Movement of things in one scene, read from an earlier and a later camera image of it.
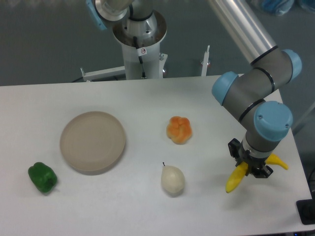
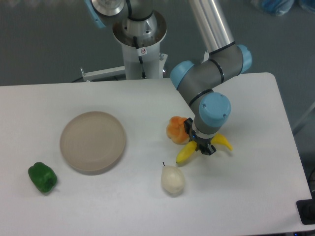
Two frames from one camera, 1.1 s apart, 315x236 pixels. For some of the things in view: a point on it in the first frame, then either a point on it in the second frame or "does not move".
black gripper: [256, 165] to [204, 147]
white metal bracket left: [115, 71] does not move
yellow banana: [240, 171] to [192, 146]
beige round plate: [91, 142] does not move
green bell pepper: [43, 177] does not move
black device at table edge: [306, 210] does not move
